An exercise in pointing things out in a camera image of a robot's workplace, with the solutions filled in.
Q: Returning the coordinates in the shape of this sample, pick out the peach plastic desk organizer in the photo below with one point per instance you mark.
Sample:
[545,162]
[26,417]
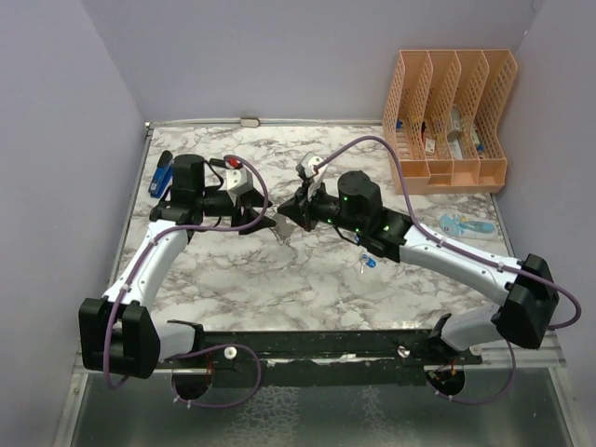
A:
[450,103]

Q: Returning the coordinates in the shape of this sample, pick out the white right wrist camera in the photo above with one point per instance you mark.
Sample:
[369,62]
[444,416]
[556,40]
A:
[309,171]

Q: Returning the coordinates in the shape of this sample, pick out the black orange highlighter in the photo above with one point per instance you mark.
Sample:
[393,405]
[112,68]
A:
[226,163]

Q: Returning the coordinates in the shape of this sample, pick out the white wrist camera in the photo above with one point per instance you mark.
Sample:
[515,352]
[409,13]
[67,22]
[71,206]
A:
[238,182]
[309,171]

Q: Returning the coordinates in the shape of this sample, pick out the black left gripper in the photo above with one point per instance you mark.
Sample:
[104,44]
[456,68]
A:
[250,200]

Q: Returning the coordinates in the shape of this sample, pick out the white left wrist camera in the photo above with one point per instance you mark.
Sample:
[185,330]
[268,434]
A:
[238,182]

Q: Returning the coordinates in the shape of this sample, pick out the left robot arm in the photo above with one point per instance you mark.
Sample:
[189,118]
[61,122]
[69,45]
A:
[117,332]

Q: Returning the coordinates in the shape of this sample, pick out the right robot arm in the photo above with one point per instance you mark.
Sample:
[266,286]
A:
[522,300]

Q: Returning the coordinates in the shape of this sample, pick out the white wall clip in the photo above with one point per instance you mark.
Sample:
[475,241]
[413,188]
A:
[249,122]

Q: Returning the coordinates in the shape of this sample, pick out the blue black stapler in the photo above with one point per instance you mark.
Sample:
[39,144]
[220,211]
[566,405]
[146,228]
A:
[162,175]

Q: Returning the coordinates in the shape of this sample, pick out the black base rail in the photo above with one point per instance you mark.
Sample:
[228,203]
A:
[319,358]

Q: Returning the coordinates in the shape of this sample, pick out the light blue packaged item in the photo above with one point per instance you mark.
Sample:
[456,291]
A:
[457,225]

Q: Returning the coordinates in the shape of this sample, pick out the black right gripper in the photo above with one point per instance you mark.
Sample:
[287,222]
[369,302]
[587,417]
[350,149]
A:
[301,208]

